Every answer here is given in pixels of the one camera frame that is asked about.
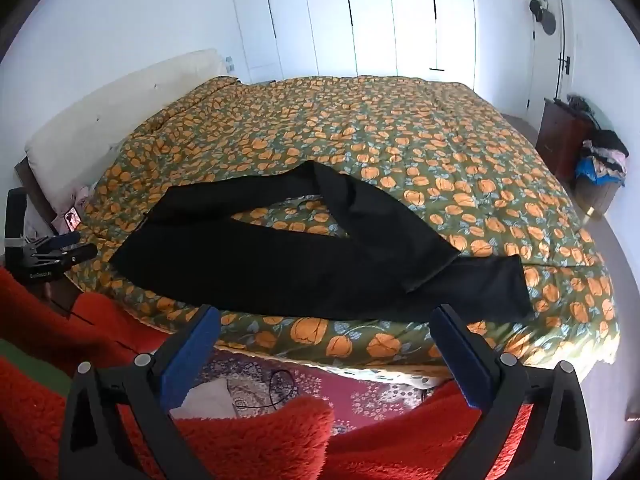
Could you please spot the white cloth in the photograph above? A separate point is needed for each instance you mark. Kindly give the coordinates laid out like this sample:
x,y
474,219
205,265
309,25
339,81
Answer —
x,y
210,400

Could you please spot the black hat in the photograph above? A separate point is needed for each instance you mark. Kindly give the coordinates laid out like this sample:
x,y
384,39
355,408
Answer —
x,y
548,22

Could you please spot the red fleece robe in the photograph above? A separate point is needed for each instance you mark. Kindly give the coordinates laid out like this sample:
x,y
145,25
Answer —
x,y
280,440

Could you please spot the white door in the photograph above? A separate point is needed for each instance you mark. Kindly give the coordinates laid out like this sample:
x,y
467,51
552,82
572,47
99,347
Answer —
x,y
547,75

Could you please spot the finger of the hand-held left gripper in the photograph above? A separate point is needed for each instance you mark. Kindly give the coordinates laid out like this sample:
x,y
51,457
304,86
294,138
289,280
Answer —
x,y
64,240
75,255

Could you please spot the black cap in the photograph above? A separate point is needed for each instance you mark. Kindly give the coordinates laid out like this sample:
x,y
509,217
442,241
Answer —
x,y
536,6

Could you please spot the black pants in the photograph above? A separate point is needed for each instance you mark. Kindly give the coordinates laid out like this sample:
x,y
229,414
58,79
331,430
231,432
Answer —
x,y
280,255

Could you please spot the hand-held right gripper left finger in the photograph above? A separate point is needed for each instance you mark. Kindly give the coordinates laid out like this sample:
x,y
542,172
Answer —
x,y
192,347

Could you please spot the smartphone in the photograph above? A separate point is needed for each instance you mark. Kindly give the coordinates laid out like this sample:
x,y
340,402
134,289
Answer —
x,y
72,218

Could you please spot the pumpkin print blanket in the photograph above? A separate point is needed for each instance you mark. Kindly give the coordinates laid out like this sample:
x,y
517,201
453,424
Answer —
x,y
425,160

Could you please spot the teal and black object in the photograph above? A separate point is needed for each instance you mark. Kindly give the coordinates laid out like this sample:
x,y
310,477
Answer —
x,y
602,157

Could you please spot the cream padded headboard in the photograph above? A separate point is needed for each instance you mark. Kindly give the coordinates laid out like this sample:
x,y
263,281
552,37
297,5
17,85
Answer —
x,y
100,110

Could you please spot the pink cloth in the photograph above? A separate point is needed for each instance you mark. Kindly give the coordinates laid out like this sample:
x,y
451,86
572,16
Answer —
x,y
75,197

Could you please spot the patterned purple rug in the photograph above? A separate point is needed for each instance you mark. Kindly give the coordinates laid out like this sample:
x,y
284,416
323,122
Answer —
x,y
350,390

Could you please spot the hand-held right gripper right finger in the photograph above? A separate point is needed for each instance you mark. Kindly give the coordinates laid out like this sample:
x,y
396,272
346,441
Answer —
x,y
467,360

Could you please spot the person's left forearm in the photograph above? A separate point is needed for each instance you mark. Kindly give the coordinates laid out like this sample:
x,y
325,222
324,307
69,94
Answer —
x,y
45,310

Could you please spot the woven basket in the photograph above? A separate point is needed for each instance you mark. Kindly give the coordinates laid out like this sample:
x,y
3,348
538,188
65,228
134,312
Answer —
x,y
592,200

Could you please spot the wall socket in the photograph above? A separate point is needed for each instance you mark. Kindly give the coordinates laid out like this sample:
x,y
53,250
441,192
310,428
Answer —
x,y
229,63

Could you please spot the dark wooden dresser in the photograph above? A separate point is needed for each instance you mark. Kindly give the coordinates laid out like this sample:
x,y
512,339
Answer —
x,y
557,135

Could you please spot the white wardrobe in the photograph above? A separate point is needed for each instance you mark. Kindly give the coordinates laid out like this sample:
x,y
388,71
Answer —
x,y
350,15

